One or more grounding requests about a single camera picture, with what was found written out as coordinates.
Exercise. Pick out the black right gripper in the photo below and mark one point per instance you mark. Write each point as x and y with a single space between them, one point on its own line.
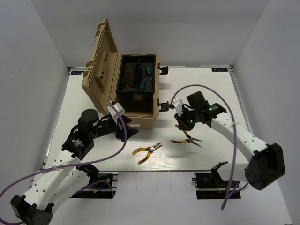
183 124

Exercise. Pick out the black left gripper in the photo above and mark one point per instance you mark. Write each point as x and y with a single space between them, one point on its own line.
120 133

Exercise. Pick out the yellow pliers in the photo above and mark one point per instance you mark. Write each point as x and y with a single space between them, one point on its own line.
149 150
189 139

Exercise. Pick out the green stubby screwdriver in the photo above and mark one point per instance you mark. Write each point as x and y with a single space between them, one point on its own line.
148 72
142 85

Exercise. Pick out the tan plastic toolbox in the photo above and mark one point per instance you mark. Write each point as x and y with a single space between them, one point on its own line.
101 76

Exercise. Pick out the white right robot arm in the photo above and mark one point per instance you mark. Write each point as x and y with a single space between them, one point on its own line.
265 162

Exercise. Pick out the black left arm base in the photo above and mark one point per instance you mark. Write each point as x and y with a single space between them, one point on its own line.
103 186

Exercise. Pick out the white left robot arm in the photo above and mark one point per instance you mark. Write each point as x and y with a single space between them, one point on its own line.
68 174

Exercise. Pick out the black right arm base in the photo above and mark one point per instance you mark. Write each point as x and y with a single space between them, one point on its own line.
209 186

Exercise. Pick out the black toolbox inner tray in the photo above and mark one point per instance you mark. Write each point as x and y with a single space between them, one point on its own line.
139 62

